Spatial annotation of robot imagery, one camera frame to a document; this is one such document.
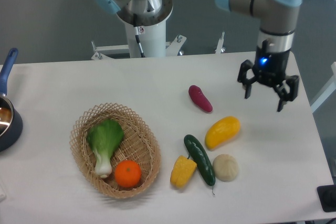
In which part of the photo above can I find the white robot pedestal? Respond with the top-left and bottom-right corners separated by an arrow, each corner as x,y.
124,21 -> 166,58

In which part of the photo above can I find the green toy bok choy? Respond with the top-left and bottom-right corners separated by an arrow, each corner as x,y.
86,119 -> 124,178

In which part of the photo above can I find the woven wicker basket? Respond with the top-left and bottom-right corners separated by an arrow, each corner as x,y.
70,103 -> 161,199

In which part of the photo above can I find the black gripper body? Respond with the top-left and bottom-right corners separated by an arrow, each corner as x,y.
253,48 -> 290,87

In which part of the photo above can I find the yellow toy mango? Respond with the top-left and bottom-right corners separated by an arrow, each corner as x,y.
205,116 -> 241,150

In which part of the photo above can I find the black device at edge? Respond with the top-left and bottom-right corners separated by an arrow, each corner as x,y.
317,185 -> 336,212

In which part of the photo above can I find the purple toy sweet potato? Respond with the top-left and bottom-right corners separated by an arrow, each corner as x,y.
188,85 -> 213,113

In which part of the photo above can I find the green toy cucumber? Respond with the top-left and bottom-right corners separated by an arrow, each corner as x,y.
183,134 -> 216,196

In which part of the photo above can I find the yellow toy bell pepper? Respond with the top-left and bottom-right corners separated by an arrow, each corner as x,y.
170,156 -> 197,189

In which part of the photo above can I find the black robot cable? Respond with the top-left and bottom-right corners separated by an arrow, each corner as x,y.
132,14 -> 145,58

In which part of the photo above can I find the orange toy tangerine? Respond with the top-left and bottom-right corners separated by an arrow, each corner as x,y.
114,160 -> 142,188

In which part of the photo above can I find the white table leg frame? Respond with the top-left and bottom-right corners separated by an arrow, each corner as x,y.
310,62 -> 335,113

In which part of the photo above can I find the dark blue saucepan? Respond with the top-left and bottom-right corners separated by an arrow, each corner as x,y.
1,48 -> 23,152

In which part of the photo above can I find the beige toy steamed bun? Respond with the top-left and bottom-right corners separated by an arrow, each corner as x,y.
213,154 -> 239,182

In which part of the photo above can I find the white metal base frame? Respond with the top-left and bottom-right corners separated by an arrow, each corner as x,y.
91,31 -> 226,60

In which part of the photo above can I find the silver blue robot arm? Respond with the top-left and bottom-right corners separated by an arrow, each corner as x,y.
94,0 -> 302,110

